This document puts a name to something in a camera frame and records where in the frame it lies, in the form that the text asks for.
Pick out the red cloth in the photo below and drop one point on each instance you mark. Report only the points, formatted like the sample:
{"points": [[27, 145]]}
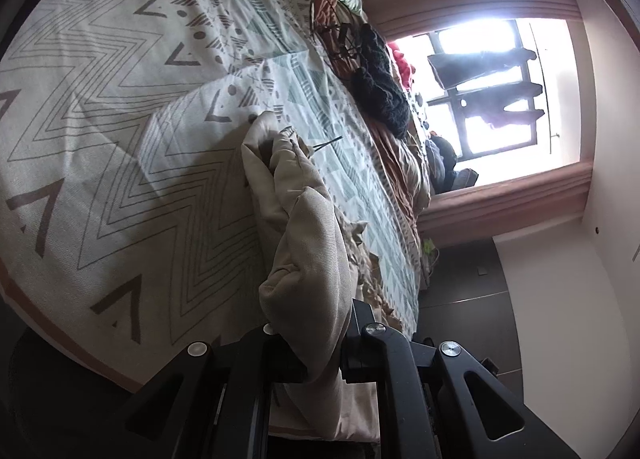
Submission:
{"points": [[405, 64]]}

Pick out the pile of dark clothes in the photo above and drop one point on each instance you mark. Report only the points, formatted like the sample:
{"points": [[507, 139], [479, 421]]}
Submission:
{"points": [[447, 164]]}

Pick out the hanging dark garment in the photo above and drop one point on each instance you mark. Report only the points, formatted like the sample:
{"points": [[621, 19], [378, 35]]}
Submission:
{"points": [[475, 66], [505, 106]]}

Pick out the orange-brown blanket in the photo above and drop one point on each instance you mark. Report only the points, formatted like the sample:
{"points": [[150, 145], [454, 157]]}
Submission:
{"points": [[395, 149]]}

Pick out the beige garment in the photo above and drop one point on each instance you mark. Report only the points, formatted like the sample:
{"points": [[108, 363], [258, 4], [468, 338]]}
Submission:
{"points": [[310, 239]]}

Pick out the small black device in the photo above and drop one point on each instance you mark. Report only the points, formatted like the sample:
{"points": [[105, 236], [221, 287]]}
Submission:
{"points": [[347, 41]]}

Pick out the small green bag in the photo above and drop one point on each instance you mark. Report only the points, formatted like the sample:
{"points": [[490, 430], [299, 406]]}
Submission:
{"points": [[428, 251]]}

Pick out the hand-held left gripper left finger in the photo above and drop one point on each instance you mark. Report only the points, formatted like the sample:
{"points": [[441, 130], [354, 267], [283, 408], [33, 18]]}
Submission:
{"points": [[280, 364]]}

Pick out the geometric patterned blanket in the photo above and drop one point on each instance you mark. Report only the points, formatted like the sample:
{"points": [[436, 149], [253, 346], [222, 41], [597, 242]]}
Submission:
{"points": [[125, 139]]}

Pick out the window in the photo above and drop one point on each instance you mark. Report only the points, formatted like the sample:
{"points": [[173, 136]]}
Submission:
{"points": [[495, 89]]}

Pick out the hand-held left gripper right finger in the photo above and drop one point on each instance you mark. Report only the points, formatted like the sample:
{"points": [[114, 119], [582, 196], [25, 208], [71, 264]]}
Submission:
{"points": [[357, 339]]}

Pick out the black knitted cloth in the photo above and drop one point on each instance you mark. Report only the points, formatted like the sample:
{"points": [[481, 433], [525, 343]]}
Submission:
{"points": [[385, 89]]}

